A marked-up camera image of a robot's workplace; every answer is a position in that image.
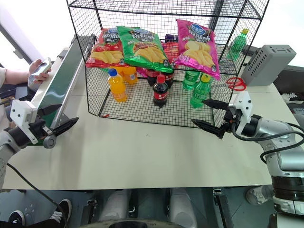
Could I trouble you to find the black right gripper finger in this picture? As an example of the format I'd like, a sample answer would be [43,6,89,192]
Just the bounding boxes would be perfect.
[201,99,230,111]
[191,119,226,140]

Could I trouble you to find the black wire mesh shelf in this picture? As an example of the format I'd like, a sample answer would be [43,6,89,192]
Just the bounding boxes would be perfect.
[66,0,270,129]

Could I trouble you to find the black sneaker white sole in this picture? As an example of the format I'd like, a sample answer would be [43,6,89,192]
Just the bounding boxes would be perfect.
[8,209,26,226]
[49,199,73,224]

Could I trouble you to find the red scissors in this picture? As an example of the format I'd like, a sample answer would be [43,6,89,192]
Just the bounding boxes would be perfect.
[226,76,247,92]

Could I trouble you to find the person's bare hand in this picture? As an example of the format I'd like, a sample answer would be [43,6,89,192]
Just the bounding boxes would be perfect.
[28,59,52,84]

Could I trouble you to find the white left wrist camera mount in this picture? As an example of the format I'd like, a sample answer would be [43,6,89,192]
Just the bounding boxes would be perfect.
[10,99,39,144]

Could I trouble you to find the grey vented plastic box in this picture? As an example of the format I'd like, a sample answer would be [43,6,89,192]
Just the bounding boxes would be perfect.
[240,44,297,87]

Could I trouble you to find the red snack pack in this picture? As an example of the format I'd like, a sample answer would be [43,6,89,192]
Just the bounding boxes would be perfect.
[161,41,180,64]

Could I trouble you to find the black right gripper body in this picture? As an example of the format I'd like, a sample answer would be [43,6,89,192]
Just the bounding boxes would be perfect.
[221,106,242,134]

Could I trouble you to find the orange soda bottle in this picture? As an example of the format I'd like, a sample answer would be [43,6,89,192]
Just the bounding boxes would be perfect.
[107,68,127,103]
[117,66,138,86]

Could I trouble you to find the pink snack pack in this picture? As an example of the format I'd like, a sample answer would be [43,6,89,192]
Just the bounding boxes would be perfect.
[136,66,149,79]

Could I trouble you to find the green potato chips bag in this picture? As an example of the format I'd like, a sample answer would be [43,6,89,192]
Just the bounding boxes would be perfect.
[115,25,173,75]

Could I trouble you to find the silver smartphone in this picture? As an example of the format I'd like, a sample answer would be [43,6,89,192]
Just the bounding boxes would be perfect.
[28,57,53,87]

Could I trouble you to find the red potato chips bag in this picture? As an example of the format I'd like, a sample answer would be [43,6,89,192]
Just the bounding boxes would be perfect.
[85,28,130,69]

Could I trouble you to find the green soda bottle yellow cap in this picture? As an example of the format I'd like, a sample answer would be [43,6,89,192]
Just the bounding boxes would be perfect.
[190,73,213,109]
[228,28,249,60]
[182,70,201,91]

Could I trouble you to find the pink potato chips bag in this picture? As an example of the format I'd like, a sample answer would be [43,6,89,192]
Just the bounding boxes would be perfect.
[174,19,221,81]

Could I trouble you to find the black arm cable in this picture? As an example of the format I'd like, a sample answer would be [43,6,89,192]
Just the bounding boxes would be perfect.
[230,121,304,165]
[6,162,68,228]

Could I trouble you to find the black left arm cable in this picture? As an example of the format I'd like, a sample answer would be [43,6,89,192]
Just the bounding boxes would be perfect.
[6,162,68,228]

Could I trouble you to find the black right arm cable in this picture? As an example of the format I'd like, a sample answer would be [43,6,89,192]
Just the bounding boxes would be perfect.
[230,121,304,165]

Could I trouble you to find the green conveyor belt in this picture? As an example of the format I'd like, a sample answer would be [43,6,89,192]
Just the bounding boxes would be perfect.
[26,34,98,149]

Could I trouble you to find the white rounded robot leg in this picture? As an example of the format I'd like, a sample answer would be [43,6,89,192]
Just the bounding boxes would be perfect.
[98,189,132,222]
[169,187,198,228]

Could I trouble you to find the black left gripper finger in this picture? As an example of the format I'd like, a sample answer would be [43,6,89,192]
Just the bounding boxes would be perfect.
[52,116,80,137]
[38,104,63,117]

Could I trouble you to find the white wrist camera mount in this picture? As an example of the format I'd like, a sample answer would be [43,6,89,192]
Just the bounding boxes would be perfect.
[10,99,39,144]
[227,91,253,137]

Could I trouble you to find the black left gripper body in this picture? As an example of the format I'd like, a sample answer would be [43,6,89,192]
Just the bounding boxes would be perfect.
[28,118,57,143]

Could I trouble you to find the black table frame leg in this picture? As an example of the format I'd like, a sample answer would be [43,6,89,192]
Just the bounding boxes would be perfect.
[212,187,235,228]

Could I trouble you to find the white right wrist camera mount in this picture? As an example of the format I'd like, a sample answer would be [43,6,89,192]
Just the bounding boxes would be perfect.
[227,91,253,137]

